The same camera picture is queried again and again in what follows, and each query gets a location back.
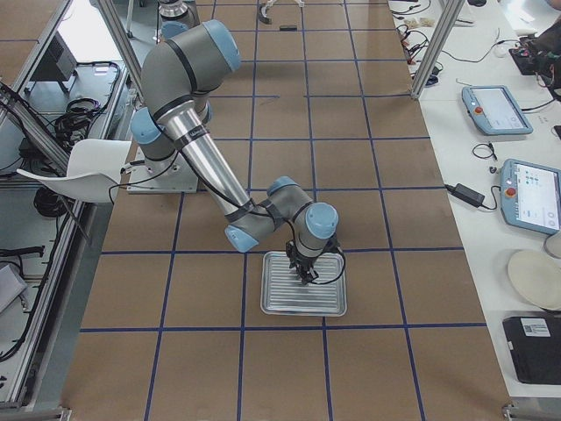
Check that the blue teach pendant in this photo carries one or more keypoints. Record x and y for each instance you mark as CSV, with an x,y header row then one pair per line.
x,y
494,110
530,196

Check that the right aluminium frame post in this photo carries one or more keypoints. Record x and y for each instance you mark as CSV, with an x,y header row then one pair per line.
x,y
441,32

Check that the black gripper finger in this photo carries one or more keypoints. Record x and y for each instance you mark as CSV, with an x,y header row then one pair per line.
x,y
300,270
310,276

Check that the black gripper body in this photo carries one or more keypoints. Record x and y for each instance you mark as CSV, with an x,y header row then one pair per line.
x,y
305,267

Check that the beige round plate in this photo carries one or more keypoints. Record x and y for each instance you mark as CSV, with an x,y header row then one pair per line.
x,y
536,277

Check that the white plastic chair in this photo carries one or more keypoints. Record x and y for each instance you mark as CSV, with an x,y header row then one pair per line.
x,y
93,171

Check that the black laptop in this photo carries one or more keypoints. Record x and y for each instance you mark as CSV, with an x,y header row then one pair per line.
x,y
534,345

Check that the upper blue teach pendant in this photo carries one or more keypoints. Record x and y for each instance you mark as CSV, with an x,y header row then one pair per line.
x,y
494,110

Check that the ribbed metal tray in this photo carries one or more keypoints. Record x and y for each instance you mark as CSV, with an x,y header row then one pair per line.
x,y
284,293

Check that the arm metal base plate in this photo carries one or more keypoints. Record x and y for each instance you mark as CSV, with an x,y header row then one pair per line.
x,y
163,170

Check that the lower blue teach pendant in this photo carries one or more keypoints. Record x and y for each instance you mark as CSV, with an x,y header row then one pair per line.
x,y
530,196

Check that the dark grey brake pad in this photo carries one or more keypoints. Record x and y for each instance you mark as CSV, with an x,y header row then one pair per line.
x,y
288,28

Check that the olive green brake shoe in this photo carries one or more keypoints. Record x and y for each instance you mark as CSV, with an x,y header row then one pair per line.
x,y
262,13

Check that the black power adapter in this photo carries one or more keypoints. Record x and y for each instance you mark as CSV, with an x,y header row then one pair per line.
x,y
466,195

